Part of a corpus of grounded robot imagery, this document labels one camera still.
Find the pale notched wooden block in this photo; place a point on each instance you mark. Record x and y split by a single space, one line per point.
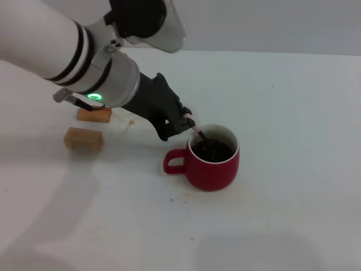
84 139

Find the red ceramic cup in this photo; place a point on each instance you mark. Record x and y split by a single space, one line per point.
214 172

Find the orange stained wooden block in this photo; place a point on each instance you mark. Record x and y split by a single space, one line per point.
94 115

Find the dark coffee liquid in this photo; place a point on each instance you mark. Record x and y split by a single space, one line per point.
213 151

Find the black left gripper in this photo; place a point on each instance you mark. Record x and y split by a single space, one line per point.
153 101

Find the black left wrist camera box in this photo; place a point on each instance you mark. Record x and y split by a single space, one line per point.
149 22

